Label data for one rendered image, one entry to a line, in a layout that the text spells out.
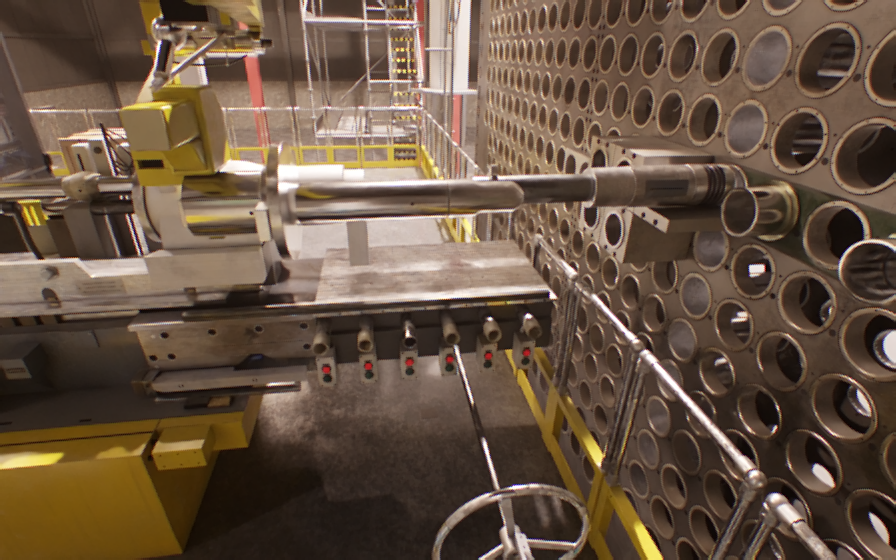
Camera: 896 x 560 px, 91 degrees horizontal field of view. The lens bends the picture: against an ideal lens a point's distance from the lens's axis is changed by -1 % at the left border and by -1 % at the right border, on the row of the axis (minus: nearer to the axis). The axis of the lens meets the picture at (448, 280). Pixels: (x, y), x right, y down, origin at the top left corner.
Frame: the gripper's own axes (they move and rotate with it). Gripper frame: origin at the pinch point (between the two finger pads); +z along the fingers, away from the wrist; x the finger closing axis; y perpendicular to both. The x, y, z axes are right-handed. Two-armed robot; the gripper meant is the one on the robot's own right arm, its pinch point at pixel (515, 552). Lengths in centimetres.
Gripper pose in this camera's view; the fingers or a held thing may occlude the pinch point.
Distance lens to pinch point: 122.0
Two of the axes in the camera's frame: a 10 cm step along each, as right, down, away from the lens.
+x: 3.5, -8.6, -3.8
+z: -1.6, -4.5, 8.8
